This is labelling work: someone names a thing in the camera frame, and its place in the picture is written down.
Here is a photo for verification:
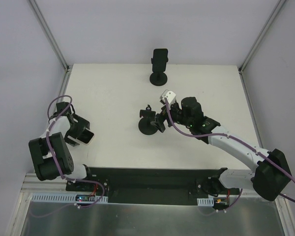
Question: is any black phone cream case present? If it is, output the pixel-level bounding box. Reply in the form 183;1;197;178
77;129;94;145

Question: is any black phone stand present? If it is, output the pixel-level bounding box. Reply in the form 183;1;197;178
138;105;158;135
149;72;168;86

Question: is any black smartphone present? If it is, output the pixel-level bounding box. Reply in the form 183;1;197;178
151;49;168;72

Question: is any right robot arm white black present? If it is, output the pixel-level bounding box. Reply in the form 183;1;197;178
151;92;292;201

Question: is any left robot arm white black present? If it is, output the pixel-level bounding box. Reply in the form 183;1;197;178
29;102;94;191

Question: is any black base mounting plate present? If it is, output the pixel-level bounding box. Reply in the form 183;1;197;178
66;167;239;206

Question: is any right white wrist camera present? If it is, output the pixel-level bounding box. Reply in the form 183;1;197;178
160;89;177;106

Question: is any right white cable duct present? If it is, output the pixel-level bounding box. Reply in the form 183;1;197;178
197;196;214;207

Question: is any left aluminium frame post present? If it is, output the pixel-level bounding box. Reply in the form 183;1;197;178
27;0;69;72

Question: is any aluminium frame post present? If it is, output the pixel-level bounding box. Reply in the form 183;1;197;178
27;0;69;72
238;0;288;75

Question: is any aluminium rail right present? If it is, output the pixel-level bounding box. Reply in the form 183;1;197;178
242;189;286;200

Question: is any right aluminium frame post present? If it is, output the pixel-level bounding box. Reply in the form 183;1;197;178
238;0;288;75

